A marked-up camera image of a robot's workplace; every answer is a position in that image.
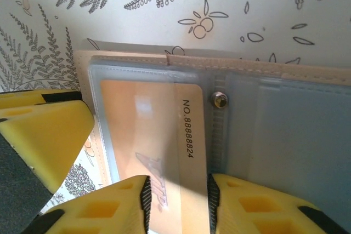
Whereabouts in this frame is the gold VIP card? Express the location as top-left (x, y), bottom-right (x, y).
top-left (99, 79), bottom-right (207, 234)

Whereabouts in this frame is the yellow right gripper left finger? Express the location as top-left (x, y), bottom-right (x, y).
top-left (24, 174), bottom-right (152, 234)

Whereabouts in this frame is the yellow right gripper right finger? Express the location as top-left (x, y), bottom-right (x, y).
top-left (206, 173), bottom-right (349, 234)

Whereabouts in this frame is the beige leather card holder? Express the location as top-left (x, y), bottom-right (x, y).
top-left (73, 41), bottom-right (351, 234)

